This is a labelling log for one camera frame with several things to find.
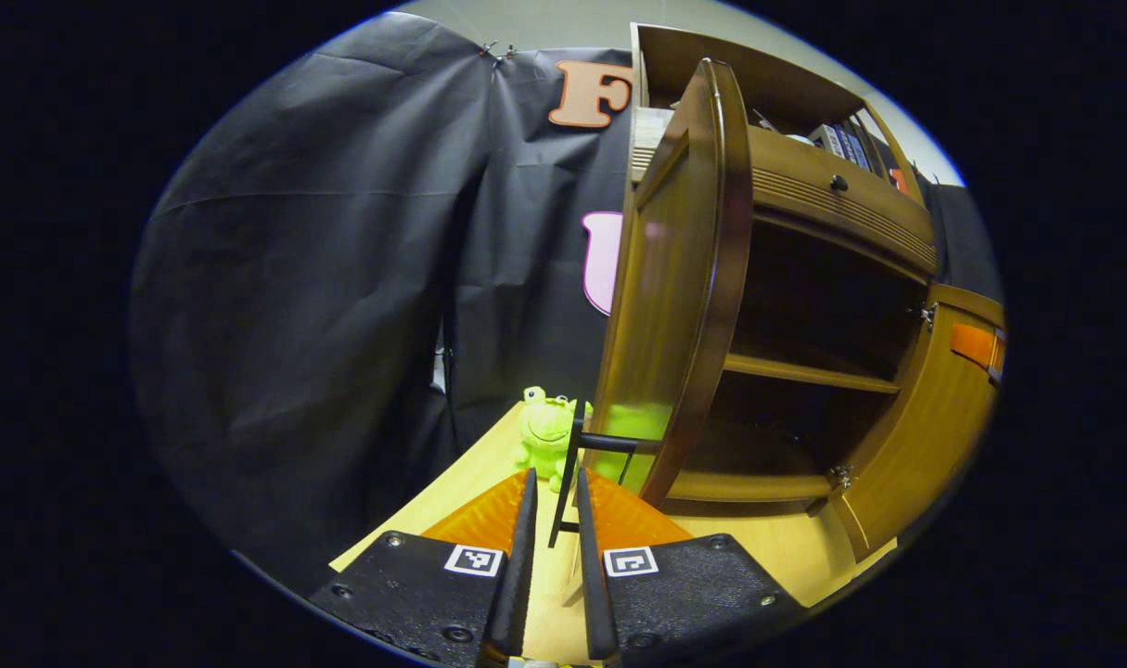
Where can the green frog plush toy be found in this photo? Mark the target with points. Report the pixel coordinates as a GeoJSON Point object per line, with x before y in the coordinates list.
{"type": "Point", "coordinates": [544, 436]}

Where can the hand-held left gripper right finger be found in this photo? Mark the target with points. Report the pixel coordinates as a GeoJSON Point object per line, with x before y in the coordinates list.
{"type": "Point", "coordinates": [591, 575]}

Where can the metal door hinge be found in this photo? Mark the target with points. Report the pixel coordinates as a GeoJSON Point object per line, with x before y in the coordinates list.
{"type": "Point", "coordinates": [928, 316]}
{"type": "Point", "coordinates": [839, 478]}

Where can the black round drawer knob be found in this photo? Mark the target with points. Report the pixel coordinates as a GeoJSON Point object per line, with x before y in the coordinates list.
{"type": "Point", "coordinates": [838, 183]}

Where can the wooden cabinet drawer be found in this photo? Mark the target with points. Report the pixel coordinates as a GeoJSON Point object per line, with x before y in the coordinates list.
{"type": "Point", "coordinates": [883, 211]}

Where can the wooden inner shelf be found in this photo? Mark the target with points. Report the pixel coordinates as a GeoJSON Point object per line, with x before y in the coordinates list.
{"type": "Point", "coordinates": [804, 373]}

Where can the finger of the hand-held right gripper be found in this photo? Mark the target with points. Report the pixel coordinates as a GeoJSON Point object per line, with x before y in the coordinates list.
{"type": "Point", "coordinates": [973, 343]}

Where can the black backdrop cloth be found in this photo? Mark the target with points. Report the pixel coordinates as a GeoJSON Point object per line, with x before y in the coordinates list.
{"type": "Point", "coordinates": [294, 325]}

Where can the light blue book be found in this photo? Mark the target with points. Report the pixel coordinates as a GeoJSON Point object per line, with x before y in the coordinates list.
{"type": "Point", "coordinates": [863, 151]}

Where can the dark blue book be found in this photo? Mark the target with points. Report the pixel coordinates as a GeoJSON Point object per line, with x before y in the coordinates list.
{"type": "Point", "coordinates": [851, 146]}

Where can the grey white book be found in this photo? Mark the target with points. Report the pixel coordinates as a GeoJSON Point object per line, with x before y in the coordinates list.
{"type": "Point", "coordinates": [827, 139]}

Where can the wooden double-door shoe cabinet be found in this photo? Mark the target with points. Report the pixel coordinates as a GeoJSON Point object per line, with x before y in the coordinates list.
{"type": "Point", "coordinates": [767, 79]}

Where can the thin white scoop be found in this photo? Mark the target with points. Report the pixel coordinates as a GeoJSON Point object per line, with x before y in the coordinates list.
{"type": "Point", "coordinates": [764, 119]}

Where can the wooden cabinet door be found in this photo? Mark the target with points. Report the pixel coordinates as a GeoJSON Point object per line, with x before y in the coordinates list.
{"type": "Point", "coordinates": [925, 445]}
{"type": "Point", "coordinates": [674, 306]}

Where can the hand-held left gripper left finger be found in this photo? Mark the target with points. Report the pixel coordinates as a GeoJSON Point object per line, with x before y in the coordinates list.
{"type": "Point", "coordinates": [521, 575]}

